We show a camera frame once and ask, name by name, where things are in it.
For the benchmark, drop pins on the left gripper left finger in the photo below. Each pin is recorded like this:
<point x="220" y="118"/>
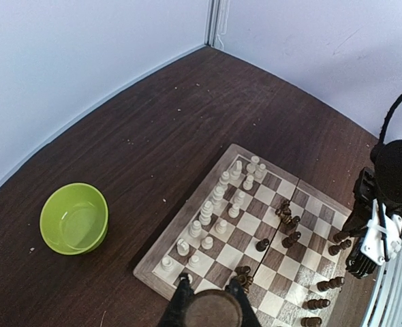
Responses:
<point x="173" y="315"/>

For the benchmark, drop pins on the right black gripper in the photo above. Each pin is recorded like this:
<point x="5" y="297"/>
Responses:
<point x="365" y="195"/>

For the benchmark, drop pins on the wooden chess board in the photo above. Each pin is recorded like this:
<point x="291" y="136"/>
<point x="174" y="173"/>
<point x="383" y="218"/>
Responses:
<point x="230" y="222"/>

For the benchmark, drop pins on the green bowl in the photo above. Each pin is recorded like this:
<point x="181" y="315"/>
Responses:
<point x="74" y="219"/>

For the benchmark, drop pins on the dark chess piece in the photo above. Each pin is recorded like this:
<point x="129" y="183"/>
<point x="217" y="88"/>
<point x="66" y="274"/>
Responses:
<point x="213" y="308"/>

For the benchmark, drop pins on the dark chess pieces pile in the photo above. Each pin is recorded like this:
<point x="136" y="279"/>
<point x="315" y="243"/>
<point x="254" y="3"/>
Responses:
<point x="285" y="214"/>

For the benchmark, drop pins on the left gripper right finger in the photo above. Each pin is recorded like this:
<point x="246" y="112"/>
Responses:
<point x="249" y="318"/>

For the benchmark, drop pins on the right aluminium corner post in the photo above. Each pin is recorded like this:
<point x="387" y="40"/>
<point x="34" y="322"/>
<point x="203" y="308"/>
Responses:
<point x="216" y="23"/>

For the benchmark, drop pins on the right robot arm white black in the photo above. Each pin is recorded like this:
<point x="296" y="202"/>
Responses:
<point x="387" y="166"/>

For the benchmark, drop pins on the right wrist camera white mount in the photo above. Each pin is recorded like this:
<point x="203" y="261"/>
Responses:
<point x="382" y="241"/>

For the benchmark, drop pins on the aluminium front rail frame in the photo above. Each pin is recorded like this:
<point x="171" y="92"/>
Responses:
<point x="385" y="305"/>

